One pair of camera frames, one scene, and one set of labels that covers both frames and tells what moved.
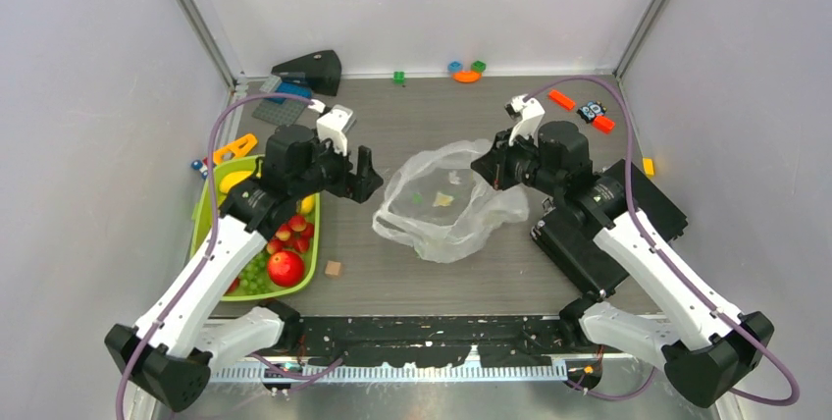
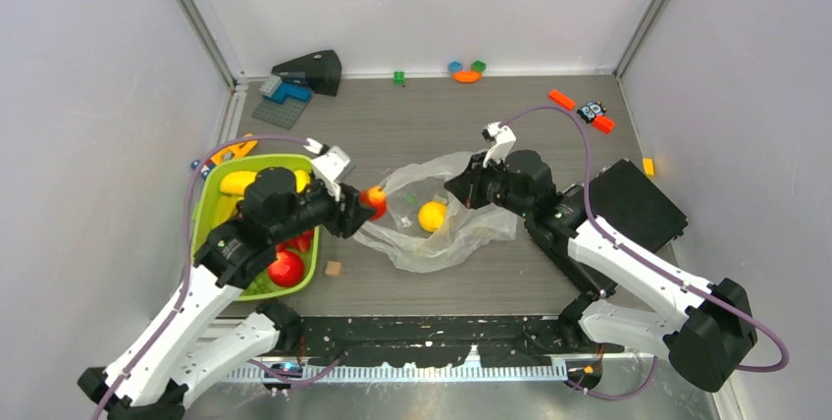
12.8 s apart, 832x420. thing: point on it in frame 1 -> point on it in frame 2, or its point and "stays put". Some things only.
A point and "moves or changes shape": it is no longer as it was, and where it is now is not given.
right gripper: [494, 165] -> [467, 191]
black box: [663, 217] stays put
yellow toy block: [649, 166] stays put
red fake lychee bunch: [295, 235] stays put
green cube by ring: [478, 66] stays put
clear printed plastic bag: [436, 202] moves or changes shape
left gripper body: [333, 170] -> [338, 218]
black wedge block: [323, 71] stays put
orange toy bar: [561, 99] stays put
